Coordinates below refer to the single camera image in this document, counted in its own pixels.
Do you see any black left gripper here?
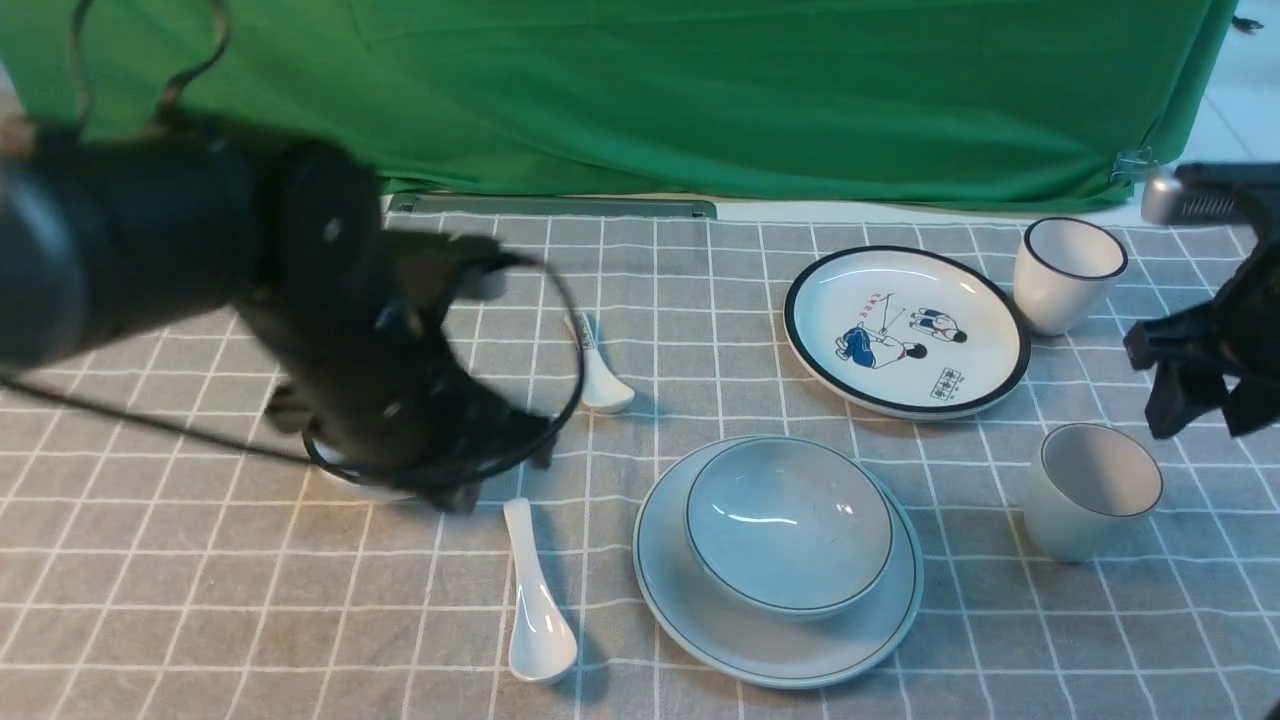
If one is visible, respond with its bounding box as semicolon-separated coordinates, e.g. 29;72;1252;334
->
236;141;556;514

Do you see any metal clamp on cloth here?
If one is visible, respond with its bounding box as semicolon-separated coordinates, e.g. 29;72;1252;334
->
1108;147;1162;184

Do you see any pale blue bowl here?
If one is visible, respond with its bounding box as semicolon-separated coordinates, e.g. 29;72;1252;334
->
684;436;899;621

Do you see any white bowl black rim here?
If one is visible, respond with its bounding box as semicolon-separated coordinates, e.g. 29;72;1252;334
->
301;430;416;503

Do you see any pale blue plate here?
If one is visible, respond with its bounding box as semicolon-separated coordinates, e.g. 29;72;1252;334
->
634;436;924;689

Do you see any pale green cup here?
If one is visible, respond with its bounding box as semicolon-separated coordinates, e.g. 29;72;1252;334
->
1023;423;1165;564

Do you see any black cable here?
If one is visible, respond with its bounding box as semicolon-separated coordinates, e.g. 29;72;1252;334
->
0;0;588;479

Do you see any white cup black rim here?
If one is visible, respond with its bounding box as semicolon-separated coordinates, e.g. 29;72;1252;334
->
1012;217;1129;336

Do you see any patterned white ceramic spoon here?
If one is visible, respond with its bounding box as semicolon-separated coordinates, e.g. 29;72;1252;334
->
567;311;636;414

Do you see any green backdrop cloth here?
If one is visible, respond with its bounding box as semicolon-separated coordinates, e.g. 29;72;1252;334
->
0;0;1242;214

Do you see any illustrated plate black rim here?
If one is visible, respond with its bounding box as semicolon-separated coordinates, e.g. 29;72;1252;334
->
782;246;1030;421

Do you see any plain white ceramic spoon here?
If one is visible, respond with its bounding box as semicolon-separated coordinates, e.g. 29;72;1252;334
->
503;497;579;685

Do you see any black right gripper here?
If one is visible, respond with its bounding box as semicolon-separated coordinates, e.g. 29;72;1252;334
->
1124;238;1279;439

